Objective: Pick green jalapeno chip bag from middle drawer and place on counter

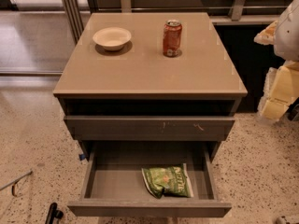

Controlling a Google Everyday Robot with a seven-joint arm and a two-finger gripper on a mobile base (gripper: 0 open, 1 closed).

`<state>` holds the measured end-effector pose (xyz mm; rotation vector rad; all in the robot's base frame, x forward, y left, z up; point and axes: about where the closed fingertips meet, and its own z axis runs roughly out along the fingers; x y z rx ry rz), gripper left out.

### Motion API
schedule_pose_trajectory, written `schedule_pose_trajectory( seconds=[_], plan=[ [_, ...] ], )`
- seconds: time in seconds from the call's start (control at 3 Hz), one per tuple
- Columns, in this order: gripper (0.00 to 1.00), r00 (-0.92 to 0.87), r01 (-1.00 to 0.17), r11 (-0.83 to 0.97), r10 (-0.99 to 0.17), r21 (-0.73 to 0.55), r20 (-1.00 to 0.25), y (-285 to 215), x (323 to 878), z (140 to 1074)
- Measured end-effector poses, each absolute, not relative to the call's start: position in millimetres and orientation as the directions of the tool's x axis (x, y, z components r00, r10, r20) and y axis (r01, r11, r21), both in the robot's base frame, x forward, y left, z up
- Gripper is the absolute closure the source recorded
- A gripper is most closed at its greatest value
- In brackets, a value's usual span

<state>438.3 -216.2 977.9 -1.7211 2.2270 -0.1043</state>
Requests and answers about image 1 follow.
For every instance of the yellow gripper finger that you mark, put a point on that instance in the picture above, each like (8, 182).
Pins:
(266, 36)
(280, 90)

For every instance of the orange soda can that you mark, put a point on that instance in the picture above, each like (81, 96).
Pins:
(171, 38)

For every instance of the white paper bowl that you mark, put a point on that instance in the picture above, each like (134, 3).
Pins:
(112, 38)

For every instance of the dark object right edge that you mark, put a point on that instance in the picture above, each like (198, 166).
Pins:
(294, 111)

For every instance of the blue tape piece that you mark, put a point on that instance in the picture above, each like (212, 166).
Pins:
(82, 157)

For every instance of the black object at bottom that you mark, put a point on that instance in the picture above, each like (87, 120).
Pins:
(53, 213)

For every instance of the grey drawer cabinet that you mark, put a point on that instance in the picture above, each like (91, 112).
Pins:
(139, 81)

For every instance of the closed top drawer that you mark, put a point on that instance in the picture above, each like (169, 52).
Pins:
(121, 128)

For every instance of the metal rod on floor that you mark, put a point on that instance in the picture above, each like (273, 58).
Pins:
(13, 183)

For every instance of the green jalapeno chip bag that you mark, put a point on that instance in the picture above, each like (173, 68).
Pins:
(172, 180)

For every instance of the open middle drawer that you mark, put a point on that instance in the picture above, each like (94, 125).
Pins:
(114, 186)

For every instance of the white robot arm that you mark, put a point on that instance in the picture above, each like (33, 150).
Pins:
(286, 37)

